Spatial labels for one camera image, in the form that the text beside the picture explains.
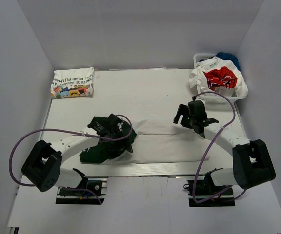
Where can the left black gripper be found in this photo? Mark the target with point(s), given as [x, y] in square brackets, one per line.
[122, 146]

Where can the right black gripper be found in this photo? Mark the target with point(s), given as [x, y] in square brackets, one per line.
[183, 110]

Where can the white green raglan t-shirt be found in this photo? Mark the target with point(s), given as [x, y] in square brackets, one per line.
[155, 141]

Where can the white red print t-shirt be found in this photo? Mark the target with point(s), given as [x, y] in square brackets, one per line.
[220, 76]

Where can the blue t-shirt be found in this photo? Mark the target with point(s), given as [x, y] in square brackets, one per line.
[231, 57]

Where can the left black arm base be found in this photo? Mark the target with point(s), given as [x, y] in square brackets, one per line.
[93, 194]

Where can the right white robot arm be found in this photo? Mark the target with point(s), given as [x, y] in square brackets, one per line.
[252, 164]

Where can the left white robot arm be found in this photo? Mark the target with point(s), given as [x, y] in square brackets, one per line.
[104, 138]

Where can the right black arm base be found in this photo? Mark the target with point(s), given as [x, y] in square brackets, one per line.
[205, 188]

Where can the white plastic basket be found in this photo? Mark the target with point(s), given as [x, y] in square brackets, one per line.
[211, 96]

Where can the folded white cartoon t-shirt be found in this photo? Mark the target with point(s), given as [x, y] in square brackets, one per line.
[73, 83]

